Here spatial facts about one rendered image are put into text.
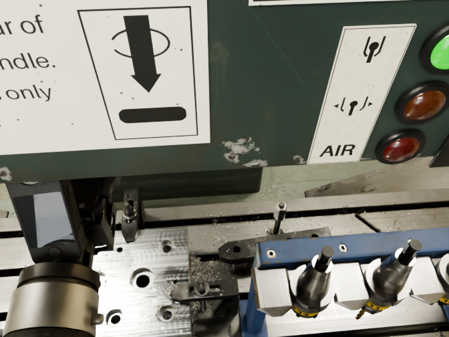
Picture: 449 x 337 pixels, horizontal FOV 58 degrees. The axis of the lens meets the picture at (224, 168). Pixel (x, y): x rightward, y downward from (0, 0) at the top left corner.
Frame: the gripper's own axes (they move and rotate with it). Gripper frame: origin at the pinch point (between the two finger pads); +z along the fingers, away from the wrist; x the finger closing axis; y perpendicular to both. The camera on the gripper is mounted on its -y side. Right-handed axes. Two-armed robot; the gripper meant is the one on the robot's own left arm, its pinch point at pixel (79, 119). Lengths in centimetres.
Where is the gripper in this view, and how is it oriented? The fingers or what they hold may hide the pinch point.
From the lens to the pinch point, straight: 51.0
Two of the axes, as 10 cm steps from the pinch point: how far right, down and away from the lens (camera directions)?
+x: 10.0, -0.6, 0.6
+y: -0.1, 6.1, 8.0
